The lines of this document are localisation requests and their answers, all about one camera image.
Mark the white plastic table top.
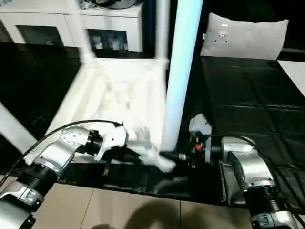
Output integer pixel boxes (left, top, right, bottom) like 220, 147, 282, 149
23, 57, 177, 174

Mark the grey round container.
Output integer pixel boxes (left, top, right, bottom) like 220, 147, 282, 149
97, 0, 143, 9

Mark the white flat board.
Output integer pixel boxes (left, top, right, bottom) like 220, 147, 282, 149
276, 59, 305, 96

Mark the grey cushion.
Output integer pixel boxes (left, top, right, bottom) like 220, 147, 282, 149
200, 12, 289, 60

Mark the white cabinet with glass doors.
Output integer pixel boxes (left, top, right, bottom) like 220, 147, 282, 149
0, 0, 143, 52

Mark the black box with gold label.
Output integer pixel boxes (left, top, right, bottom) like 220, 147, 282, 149
142, 0, 210, 59

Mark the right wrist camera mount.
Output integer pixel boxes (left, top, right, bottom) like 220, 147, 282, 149
189, 114, 212, 165

